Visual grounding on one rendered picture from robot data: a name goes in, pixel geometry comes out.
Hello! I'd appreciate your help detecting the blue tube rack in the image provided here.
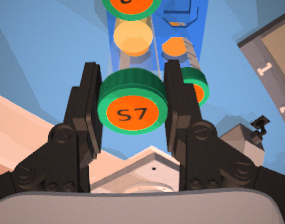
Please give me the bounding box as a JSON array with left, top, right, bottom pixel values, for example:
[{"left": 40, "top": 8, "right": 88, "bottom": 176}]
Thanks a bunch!
[{"left": 106, "top": 0, "right": 208, "bottom": 71}]

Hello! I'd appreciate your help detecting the blue flat mat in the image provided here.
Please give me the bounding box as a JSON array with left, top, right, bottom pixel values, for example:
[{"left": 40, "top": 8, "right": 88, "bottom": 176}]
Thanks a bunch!
[{"left": 0, "top": 0, "right": 285, "bottom": 174}]

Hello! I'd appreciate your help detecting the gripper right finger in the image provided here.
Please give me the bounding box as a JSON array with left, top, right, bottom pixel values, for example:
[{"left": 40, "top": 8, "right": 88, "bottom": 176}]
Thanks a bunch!
[{"left": 163, "top": 60, "right": 285, "bottom": 223}]

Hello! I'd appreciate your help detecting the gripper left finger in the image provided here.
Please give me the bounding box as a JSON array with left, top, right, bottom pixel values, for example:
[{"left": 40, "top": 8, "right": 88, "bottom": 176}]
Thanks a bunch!
[{"left": 0, "top": 62, "right": 103, "bottom": 200}]

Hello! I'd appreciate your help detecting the sample tube s2 with green cap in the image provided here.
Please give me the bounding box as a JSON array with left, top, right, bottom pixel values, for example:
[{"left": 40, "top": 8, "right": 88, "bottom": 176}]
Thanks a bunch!
[{"left": 102, "top": 0, "right": 162, "bottom": 21}]

